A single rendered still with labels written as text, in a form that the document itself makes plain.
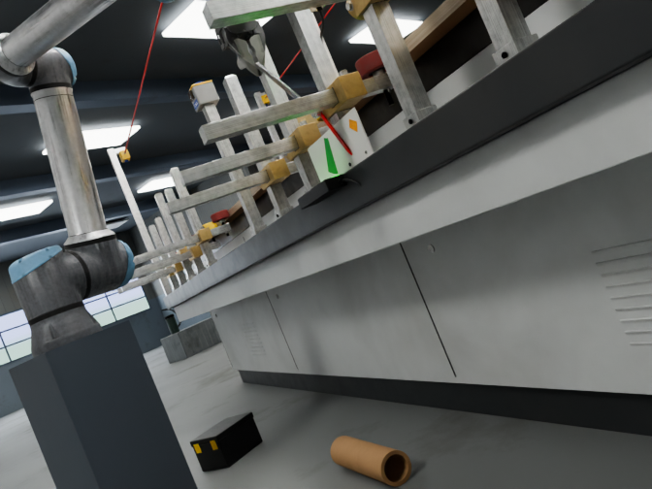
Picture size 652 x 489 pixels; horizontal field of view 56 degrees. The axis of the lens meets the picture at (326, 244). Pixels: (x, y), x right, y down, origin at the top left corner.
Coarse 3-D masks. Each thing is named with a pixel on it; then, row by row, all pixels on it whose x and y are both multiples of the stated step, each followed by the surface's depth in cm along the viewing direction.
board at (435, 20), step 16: (448, 0) 110; (464, 0) 107; (432, 16) 115; (448, 16) 112; (464, 16) 116; (416, 32) 120; (432, 32) 117; (416, 48) 123; (288, 160) 193; (256, 192) 228; (240, 208) 252
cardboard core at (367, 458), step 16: (336, 448) 163; (352, 448) 155; (368, 448) 149; (384, 448) 144; (352, 464) 153; (368, 464) 145; (384, 464) 140; (400, 464) 145; (384, 480) 139; (400, 480) 141
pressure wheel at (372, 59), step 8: (368, 56) 125; (376, 56) 125; (360, 64) 127; (368, 64) 126; (376, 64) 125; (360, 72) 128; (368, 72) 126; (376, 72) 128; (384, 72) 128; (392, 104) 129
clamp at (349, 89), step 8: (336, 80) 120; (344, 80) 120; (352, 80) 120; (360, 80) 121; (328, 88) 124; (336, 88) 121; (344, 88) 119; (352, 88) 120; (360, 88) 121; (336, 96) 122; (344, 96) 120; (352, 96) 120; (360, 96) 121; (336, 104) 123; (344, 104) 122; (352, 104) 125; (328, 112) 127; (336, 112) 126
